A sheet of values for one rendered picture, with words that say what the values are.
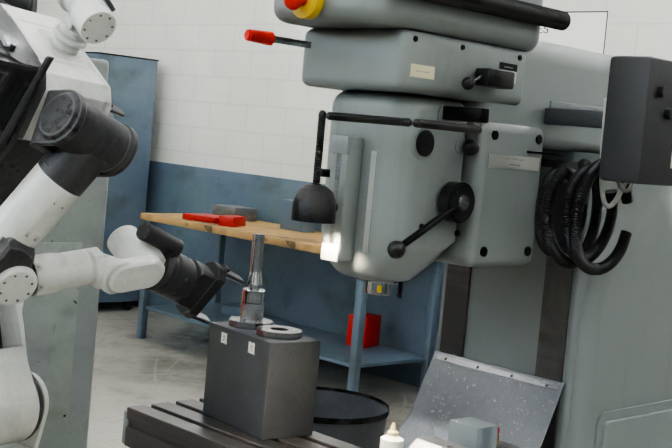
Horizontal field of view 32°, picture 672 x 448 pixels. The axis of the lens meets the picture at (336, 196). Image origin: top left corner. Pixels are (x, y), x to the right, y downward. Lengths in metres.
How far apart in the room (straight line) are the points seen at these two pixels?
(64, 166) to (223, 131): 7.04
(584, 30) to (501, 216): 4.85
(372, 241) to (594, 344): 0.55
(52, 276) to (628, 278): 1.09
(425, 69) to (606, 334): 0.69
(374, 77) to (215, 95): 7.21
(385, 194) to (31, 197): 0.58
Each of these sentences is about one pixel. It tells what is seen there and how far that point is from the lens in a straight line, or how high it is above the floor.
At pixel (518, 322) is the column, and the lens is 2.35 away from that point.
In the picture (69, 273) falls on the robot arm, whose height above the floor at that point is 1.27.
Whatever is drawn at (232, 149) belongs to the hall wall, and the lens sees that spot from 8.92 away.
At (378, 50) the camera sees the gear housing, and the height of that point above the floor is 1.69.
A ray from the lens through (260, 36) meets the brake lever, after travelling 1.96.
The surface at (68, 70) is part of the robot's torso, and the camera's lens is 2.10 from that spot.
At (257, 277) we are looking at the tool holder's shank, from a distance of 2.38.
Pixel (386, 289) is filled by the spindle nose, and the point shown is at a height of 1.29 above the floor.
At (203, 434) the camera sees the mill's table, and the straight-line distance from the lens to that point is 2.30.
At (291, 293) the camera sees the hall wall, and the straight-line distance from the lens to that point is 8.40.
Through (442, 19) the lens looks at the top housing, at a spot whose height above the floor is 1.75.
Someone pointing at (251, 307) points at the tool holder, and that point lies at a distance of 2.37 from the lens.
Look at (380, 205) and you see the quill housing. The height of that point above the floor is 1.44.
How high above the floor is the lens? 1.55
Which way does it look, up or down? 3 degrees down
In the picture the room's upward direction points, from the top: 5 degrees clockwise
